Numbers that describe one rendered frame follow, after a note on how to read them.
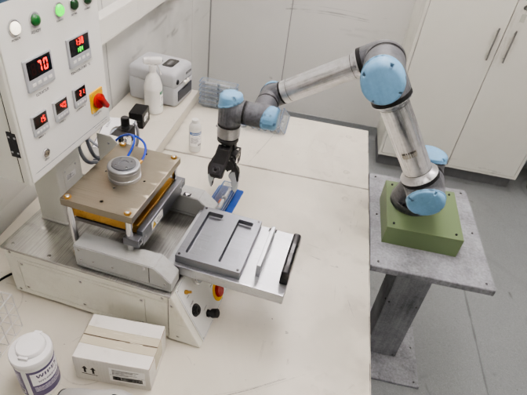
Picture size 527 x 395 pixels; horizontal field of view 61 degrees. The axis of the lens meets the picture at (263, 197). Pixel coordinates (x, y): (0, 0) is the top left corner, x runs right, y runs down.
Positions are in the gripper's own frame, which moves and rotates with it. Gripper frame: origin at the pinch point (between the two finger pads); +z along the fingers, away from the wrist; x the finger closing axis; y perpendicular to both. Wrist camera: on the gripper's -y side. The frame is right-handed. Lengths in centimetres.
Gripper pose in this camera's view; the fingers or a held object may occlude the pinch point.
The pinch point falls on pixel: (222, 188)
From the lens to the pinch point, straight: 159.7
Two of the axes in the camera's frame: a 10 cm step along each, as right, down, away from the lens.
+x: -9.5, -2.6, 1.5
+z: -1.1, 7.9, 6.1
